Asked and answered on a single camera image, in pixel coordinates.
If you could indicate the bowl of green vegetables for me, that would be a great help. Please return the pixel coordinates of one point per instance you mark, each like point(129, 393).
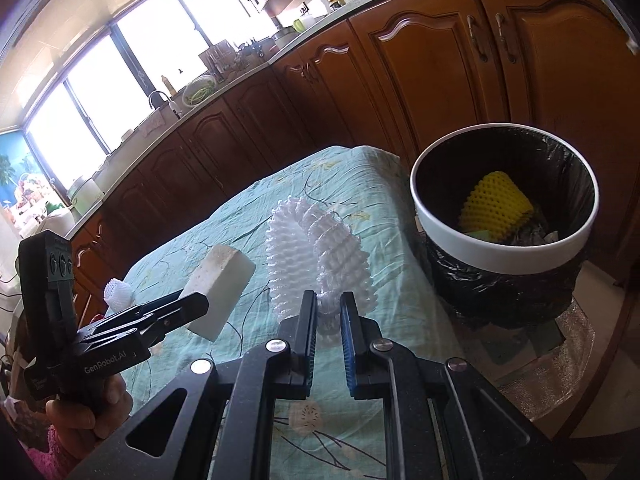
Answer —
point(198, 90)

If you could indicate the person's left hand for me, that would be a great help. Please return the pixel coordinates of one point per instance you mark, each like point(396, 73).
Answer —
point(75, 420)

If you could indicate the group of small jars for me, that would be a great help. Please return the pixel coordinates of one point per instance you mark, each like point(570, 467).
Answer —
point(336, 1)

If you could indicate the wooden kitchen cabinets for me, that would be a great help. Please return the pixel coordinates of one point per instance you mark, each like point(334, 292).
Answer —
point(400, 70)

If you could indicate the person's left forearm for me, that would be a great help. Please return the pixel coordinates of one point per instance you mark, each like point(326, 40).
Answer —
point(47, 460)

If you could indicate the chrome sink faucet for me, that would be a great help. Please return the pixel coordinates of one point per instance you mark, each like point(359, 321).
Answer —
point(162, 102)

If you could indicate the small white foam net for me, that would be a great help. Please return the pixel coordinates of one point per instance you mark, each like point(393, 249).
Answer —
point(117, 294)

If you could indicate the utensil holder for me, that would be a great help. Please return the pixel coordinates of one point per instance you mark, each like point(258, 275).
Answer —
point(217, 56)

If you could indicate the yellow bottle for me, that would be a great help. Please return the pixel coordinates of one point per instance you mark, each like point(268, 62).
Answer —
point(166, 85)

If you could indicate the green plastic cup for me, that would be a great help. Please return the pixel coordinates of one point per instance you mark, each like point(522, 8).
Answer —
point(304, 23)

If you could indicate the grey kitchen countertop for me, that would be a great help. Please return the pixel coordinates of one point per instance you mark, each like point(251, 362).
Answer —
point(225, 80)

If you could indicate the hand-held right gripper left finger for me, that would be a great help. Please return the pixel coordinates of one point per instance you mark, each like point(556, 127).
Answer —
point(312, 335)

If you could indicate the kitchen window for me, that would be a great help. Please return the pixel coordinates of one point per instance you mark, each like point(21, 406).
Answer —
point(125, 75)

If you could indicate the beach wall poster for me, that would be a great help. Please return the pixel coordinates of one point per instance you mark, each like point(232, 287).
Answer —
point(25, 185)

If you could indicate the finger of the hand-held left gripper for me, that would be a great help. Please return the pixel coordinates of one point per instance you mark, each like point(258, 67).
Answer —
point(135, 310)
point(185, 310)

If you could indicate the white round appliance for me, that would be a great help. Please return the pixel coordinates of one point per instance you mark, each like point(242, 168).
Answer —
point(85, 191)

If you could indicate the white foam block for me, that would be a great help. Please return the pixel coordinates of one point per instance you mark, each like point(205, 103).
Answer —
point(220, 280)

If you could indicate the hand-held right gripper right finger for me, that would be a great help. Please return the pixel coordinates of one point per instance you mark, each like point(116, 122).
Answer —
point(346, 340)

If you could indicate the large white foam net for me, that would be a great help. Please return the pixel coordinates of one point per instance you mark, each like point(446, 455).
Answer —
point(300, 240)

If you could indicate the white trash bin black liner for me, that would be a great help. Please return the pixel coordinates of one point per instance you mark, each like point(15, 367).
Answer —
point(500, 260)

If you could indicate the metal cooking pot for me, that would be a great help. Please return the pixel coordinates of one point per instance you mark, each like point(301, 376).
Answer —
point(282, 37)

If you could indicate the yellow foam fruit net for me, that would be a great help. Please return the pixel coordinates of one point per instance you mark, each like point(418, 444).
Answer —
point(495, 205)

